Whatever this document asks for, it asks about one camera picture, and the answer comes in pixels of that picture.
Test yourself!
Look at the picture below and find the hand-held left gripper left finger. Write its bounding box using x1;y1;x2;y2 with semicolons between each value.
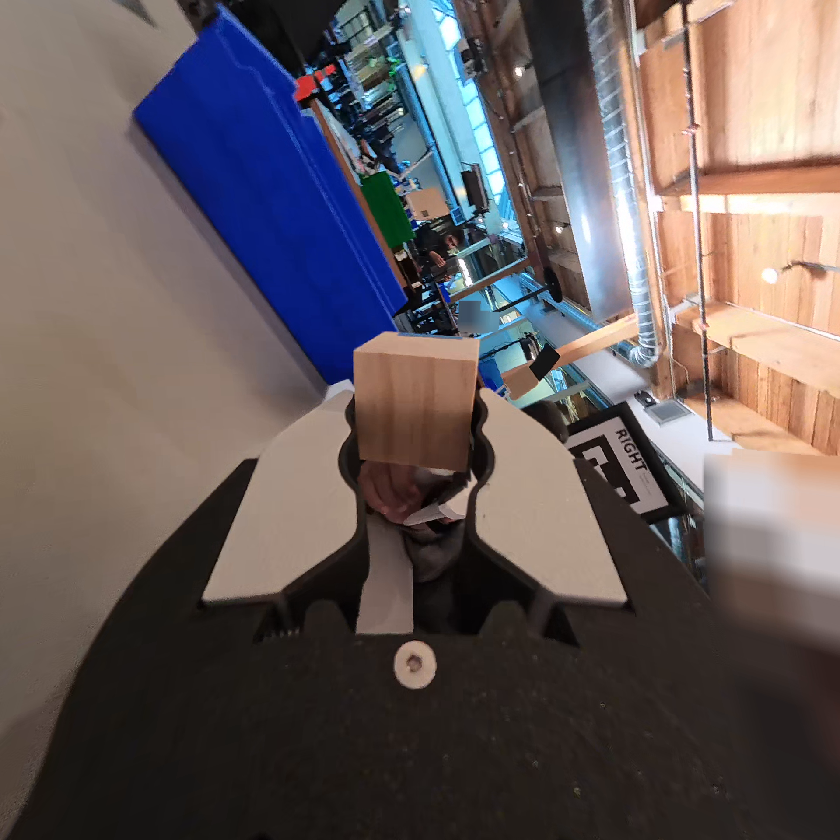
202;394;368;632

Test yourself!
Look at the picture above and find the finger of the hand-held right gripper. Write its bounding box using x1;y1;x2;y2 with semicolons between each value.
402;502;462;527

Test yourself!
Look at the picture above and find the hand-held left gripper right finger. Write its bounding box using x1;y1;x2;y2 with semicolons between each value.
462;387;629;635

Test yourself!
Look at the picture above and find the wooden cube with blue stripe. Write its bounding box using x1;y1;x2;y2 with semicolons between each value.
353;331;482;473

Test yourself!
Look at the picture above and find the blue plastic bin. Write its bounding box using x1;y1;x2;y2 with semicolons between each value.
133;7;409;385

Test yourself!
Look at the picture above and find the person's right forearm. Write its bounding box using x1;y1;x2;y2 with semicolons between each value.
400;525;460;634

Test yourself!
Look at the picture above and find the person's right hand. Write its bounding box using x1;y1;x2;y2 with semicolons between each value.
360;461;462;526

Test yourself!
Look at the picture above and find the black framed marker sign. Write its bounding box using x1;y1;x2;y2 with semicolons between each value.
566;402;686;525

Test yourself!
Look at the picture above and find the black floor lamp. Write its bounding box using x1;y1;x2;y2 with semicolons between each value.
453;264;563;309

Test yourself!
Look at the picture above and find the green plastic crate stack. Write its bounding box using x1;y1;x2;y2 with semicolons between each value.
360;172;416;250

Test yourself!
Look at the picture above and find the cardboard box with code label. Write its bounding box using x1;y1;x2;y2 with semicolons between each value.
407;187;450;221

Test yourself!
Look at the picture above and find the smooth dark duct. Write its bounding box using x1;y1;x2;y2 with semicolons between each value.
525;0;634;322

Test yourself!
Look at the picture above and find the spiral silver duct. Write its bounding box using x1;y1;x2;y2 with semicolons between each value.
581;0;660;368

